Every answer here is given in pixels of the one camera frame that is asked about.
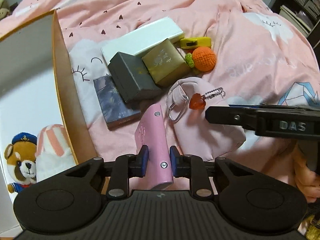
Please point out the orange crochet tangerine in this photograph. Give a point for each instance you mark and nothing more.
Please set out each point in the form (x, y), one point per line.
(202, 58)

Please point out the gold gift box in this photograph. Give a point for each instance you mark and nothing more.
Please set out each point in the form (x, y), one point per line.
(165, 64)

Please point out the pink cloud duvet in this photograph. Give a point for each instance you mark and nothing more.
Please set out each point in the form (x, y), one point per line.
(261, 58)

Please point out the dark grey gift box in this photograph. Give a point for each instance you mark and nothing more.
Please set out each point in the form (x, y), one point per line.
(132, 78)

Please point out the pink leather key case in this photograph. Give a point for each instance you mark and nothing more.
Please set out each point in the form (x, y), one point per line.
(151, 132)

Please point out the shelf with storage baskets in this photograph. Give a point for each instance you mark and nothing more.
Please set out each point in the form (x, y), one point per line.
(310, 8)

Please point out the person's right hand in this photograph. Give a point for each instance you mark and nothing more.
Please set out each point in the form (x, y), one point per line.
(306, 180)

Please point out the sailor bear plush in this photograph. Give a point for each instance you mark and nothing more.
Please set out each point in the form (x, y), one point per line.
(21, 161)

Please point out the pink striped white plush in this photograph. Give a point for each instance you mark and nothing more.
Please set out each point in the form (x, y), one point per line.
(53, 154)

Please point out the large orange storage box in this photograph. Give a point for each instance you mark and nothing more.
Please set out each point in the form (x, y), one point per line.
(37, 85)

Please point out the long white box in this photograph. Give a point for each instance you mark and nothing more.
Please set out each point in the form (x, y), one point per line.
(142, 40)

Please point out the orange heart keychain charm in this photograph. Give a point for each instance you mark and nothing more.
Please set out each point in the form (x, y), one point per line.
(197, 102)

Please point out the pink drawstring pouch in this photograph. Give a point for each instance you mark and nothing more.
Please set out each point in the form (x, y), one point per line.
(195, 135)

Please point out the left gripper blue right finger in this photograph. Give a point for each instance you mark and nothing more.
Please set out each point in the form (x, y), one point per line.
(180, 164)

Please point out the yellow tape measure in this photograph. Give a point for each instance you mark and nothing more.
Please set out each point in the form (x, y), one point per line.
(195, 42)

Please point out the silver carabiner clip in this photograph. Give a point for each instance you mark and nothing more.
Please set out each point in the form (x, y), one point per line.
(177, 109)

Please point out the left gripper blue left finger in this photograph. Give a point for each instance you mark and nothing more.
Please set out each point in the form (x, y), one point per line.
(138, 163)

